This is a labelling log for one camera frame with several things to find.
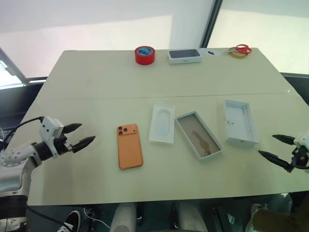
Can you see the olive trouser leg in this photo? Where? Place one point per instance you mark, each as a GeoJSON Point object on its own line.
{"type": "Point", "coordinates": [277, 221]}

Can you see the small clear plastic bag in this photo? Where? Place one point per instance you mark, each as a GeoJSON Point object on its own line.
{"type": "Point", "coordinates": [213, 52]}

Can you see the grey window rail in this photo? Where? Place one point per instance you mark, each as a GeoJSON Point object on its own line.
{"type": "Point", "coordinates": [12, 67]}

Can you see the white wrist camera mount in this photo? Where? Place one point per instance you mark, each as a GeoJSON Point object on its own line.
{"type": "Point", "coordinates": [49, 128]}
{"type": "Point", "coordinates": [303, 139]}

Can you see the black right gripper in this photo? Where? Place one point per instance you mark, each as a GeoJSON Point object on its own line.
{"type": "Point", "coordinates": [300, 157]}

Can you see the dark window frame post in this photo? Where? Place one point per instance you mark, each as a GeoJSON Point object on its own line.
{"type": "Point", "coordinates": [210, 24]}

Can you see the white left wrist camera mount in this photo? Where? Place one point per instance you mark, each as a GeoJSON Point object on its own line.
{"type": "Point", "coordinates": [49, 128]}

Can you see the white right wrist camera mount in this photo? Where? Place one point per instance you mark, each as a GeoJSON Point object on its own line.
{"type": "Point", "coordinates": [303, 139]}

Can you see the white robot leg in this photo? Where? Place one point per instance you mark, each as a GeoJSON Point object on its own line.
{"type": "Point", "coordinates": [124, 217]}
{"type": "Point", "coordinates": [192, 216]}

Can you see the white phone tray insert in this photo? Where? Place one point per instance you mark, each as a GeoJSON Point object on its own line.
{"type": "Point", "coordinates": [162, 124]}

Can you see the orange smartphone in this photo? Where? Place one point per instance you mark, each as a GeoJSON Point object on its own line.
{"type": "Point", "coordinates": [130, 148]}

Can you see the closed white phone box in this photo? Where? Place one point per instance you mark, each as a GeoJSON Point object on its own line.
{"type": "Point", "coordinates": [184, 56]}

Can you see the white shoe of bystander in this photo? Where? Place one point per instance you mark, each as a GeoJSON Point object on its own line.
{"type": "Point", "coordinates": [258, 209]}

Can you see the white box base brown inside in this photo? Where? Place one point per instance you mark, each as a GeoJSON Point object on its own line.
{"type": "Point", "coordinates": [199, 136]}

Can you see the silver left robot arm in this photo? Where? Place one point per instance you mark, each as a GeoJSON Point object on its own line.
{"type": "Point", "coordinates": [14, 157]}

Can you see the black and white sneaker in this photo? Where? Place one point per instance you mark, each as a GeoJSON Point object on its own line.
{"type": "Point", "coordinates": [70, 221]}

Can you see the red tape roll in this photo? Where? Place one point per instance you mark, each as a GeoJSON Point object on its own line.
{"type": "Point", "coordinates": [145, 58]}

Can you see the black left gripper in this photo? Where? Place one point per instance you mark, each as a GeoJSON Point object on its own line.
{"type": "Point", "coordinates": [62, 144]}

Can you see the yellow tape roll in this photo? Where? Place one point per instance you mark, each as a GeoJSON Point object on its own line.
{"type": "Point", "coordinates": [237, 55]}

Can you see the white phone box lid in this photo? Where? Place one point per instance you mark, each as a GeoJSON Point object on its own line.
{"type": "Point", "coordinates": [241, 122]}

